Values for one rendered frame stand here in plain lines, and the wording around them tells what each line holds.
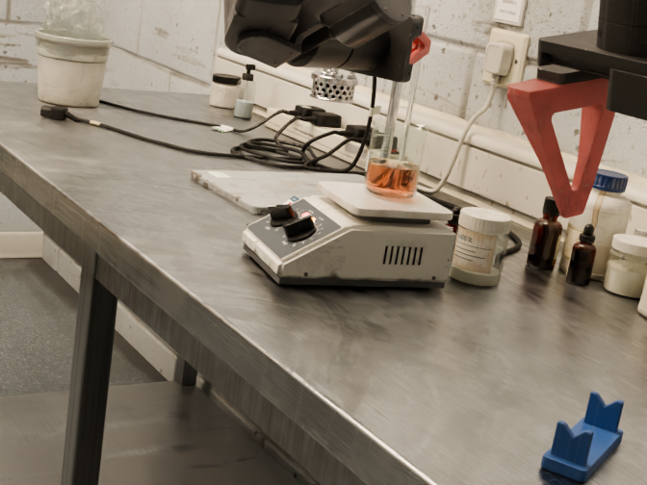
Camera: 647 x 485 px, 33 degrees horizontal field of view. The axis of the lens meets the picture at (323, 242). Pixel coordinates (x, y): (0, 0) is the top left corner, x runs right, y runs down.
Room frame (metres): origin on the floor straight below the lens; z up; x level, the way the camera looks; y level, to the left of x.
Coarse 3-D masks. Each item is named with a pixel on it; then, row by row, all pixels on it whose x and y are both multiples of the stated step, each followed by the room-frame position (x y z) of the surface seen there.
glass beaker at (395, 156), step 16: (384, 128) 1.15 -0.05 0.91; (400, 128) 1.20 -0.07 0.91; (416, 128) 1.20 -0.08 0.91; (384, 144) 1.15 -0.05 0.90; (400, 144) 1.15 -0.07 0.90; (416, 144) 1.15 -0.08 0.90; (368, 160) 1.17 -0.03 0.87; (384, 160) 1.15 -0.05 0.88; (400, 160) 1.15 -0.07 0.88; (416, 160) 1.16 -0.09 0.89; (368, 176) 1.16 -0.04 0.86; (384, 176) 1.15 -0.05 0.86; (400, 176) 1.15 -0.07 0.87; (416, 176) 1.16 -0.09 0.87; (368, 192) 1.16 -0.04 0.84; (384, 192) 1.15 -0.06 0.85; (400, 192) 1.15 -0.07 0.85; (416, 192) 1.17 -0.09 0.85
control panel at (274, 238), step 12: (300, 204) 1.18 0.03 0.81; (300, 216) 1.14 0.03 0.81; (312, 216) 1.14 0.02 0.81; (324, 216) 1.12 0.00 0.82; (252, 228) 1.15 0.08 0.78; (264, 228) 1.14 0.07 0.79; (276, 228) 1.13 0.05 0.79; (324, 228) 1.09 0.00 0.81; (336, 228) 1.08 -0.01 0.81; (264, 240) 1.11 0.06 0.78; (276, 240) 1.10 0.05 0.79; (312, 240) 1.08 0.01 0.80; (276, 252) 1.07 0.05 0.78; (288, 252) 1.07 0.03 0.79
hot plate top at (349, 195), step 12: (324, 192) 1.17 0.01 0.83; (336, 192) 1.15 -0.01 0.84; (348, 192) 1.15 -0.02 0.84; (360, 192) 1.16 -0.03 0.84; (348, 204) 1.11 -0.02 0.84; (360, 204) 1.11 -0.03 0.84; (372, 204) 1.12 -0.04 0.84; (384, 204) 1.12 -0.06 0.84; (396, 204) 1.13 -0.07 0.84; (408, 204) 1.14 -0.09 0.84; (420, 204) 1.15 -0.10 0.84; (432, 204) 1.16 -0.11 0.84; (372, 216) 1.09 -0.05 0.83; (384, 216) 1.10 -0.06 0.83; (396, 216) 1.11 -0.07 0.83; (408, 216) 1.11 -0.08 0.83; (420, 216) 1.12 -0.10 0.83; (432, 216) 1.12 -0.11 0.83; (444, 216) 1.13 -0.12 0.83
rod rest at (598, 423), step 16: (592, 400) 0.79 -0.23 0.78; (592, 416) 0.79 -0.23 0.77; (608, 416) 0.79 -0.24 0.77; (560, 432) 0.72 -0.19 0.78; (576, 432) 0.77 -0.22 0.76; (592, 432) 0.72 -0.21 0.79; (608, 432) 0.78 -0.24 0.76; (560, 448) 0.72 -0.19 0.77; (576, 448) 0.72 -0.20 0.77; (592, 448) 0.75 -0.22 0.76; (608, 448) 0.76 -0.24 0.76; (544, 464) 0.72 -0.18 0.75; (560, 464) 0.71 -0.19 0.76; (576, 464) 0.72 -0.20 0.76; (592, 464) 0.72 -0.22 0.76; (576, 480) 0.71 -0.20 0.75
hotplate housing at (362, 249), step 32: (352, 224) 1.09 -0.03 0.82; (384, 224) 1.11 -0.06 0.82; (416, 224) 1.13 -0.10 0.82; (256, 256) 1.12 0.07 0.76; (288, 256) 1.06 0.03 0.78; (320, 256) 1.07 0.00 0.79; (352, 256) 1.08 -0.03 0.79; (384, 256) 1.10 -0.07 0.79; (416, 256) 1.11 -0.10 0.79; (448, 256) 1.13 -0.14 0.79
